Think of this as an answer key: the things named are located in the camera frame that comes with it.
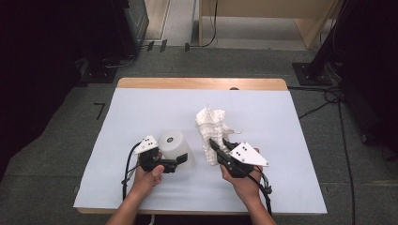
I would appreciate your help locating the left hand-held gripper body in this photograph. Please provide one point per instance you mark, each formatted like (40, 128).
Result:
(147, 145)

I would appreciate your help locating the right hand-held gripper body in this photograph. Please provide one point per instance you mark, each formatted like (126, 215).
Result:
(247, 154)

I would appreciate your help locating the white waffle cloth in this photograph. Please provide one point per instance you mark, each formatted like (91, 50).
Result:
(211, 125)

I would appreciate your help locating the person's right hand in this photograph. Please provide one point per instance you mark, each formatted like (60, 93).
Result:
(247, 187)

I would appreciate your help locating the person's left hand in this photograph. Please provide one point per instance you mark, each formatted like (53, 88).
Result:
(145, 181)

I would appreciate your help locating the white table sheet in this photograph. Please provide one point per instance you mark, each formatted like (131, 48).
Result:
(150, 109)

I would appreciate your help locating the black metal stand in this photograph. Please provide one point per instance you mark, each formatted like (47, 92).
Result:
(313, 73)

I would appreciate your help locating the light wooden panel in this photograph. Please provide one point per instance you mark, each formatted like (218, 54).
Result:
(156, 18)

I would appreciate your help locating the dark curtain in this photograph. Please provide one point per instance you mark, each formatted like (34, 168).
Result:
(37, 78)
(375, 62)

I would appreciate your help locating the light wooden desk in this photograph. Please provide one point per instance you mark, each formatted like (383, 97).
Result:
(266, 7)

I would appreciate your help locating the black stand base plate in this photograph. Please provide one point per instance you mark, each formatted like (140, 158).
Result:
(98, 75)

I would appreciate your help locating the black floor bracket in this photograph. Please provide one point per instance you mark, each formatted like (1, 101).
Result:
(163, 45)
(187, 47)
(150, 46)

